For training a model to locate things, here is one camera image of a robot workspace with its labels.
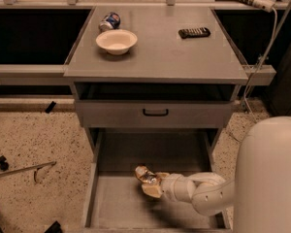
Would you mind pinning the black object at left edge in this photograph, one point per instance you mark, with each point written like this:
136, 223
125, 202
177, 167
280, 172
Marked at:
4, 165

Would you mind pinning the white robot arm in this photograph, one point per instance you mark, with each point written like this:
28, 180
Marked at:
260, 192

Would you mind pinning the grey drawer cabinet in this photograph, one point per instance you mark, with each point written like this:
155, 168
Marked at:
161, 67

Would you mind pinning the closed drawer with black handle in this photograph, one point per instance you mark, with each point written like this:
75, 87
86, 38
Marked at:
149, 114

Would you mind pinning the black remote control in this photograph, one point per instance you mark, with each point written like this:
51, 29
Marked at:
201, 32

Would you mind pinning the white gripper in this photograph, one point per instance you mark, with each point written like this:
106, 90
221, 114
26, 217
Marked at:
170, 184

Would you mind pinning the blue pepsi can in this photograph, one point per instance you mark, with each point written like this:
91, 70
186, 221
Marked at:
110, 22

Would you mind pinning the white bowl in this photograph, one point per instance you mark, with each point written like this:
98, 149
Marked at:
116, 42

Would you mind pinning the metal rod on floor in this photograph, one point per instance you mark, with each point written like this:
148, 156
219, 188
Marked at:
35, 167

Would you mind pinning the open grey bottom drawer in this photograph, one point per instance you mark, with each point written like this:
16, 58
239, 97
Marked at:
115, 202

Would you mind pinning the crushed orange soda can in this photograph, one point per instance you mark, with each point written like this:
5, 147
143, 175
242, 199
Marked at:
144, 175

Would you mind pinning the black object at bottom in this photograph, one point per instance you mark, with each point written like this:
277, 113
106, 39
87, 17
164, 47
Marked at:
54, 228

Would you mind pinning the small black block on floor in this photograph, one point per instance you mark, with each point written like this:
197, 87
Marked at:
50, 107

